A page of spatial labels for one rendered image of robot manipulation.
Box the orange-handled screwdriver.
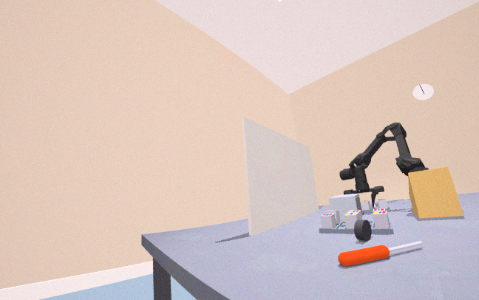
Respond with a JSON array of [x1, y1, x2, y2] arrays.
[[338, 241, 422, 266]]

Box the dark grey cylinder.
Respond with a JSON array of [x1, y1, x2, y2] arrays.
[[354, 219, 372, 241]]

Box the white wall panel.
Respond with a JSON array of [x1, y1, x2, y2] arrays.
[[242, 117, 319, 236]]

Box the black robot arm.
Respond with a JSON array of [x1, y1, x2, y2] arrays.
[[339, 122, 429, 180]]

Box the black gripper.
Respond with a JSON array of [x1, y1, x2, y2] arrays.
[[344, 177, 384, 208]]

